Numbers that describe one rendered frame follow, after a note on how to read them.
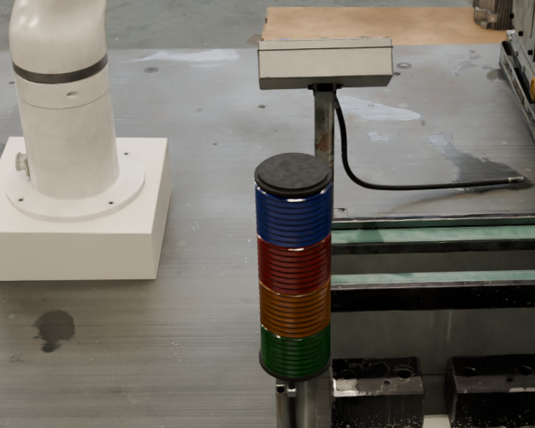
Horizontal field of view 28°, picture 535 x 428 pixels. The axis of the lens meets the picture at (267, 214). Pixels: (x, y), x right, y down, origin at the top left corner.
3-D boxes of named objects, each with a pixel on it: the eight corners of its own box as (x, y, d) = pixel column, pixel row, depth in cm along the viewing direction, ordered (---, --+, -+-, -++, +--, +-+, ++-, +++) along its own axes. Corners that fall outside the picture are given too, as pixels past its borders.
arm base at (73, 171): (-11, 220, 139) (-35, 96, 128) (24, 143, 154) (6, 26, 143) (133, 225, 138) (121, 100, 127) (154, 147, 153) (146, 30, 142)
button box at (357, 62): (388, 87, 141) (386, 47, 141) (394, 76, 134) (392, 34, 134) (258, 90, 141) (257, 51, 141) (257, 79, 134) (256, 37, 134)
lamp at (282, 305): (329, 293, 92) (329, 250, 90) (332, 338, 87) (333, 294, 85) (259, 295, 92) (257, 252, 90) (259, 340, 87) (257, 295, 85)
